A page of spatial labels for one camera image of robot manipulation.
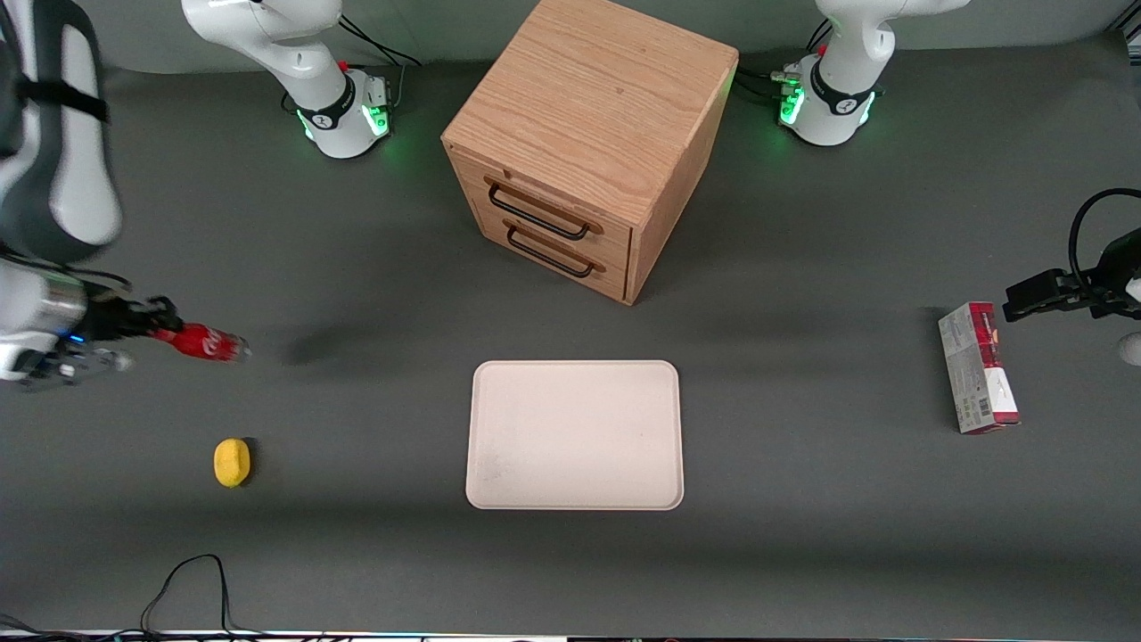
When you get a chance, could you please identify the red and white carton box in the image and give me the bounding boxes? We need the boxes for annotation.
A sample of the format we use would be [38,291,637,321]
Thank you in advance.
[937,301,1022,435]

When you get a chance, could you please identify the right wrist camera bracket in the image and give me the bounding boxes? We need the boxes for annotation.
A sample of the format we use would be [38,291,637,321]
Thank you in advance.
[0,344,136,391]

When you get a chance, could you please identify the black wire drawer handle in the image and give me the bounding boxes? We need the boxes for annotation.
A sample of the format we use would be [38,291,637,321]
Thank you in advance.
[504,220,608,279]
[484,176,605,242]

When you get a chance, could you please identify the yellow lemon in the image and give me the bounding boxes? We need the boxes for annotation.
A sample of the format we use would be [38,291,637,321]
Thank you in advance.
[213,438,252,489]

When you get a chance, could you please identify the black base cables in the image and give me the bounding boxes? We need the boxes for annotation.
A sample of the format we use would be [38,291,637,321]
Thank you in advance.
[337,16,423,112]
[735,18,834,106]

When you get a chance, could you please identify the thin black looped table cable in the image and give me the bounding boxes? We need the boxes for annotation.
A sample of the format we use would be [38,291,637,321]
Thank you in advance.
[0,554,268,641]

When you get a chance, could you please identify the red coke bottle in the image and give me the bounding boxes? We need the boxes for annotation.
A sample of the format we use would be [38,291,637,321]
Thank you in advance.
[152,325,252,365]

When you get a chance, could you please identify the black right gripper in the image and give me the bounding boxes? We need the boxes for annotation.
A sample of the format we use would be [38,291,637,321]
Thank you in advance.
[83,293,183,345]

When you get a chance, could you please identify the black left wrist cable loop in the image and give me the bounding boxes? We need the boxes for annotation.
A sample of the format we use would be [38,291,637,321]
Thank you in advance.
[1068,187,1141,291]

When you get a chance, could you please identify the wooden drawer cabinet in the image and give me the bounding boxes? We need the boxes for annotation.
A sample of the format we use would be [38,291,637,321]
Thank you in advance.
[441,0,740,307]

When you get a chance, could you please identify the beige rectangular tray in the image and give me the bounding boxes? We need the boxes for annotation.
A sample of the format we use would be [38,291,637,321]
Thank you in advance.
[465,359,685,512]

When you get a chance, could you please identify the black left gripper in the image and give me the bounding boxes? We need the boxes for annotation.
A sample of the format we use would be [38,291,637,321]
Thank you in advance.
[1003,227,1141,323]

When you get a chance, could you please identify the wooden drawer front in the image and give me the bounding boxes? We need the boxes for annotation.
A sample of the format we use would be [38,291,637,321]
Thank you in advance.
[477,203,632,305]
[446,143,636,268]

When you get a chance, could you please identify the black left base cables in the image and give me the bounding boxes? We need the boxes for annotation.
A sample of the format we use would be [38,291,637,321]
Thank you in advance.
[735,18,834,106]

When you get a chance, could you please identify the black right base cables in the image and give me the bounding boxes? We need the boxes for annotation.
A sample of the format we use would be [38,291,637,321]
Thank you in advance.
[337,16,423,112]

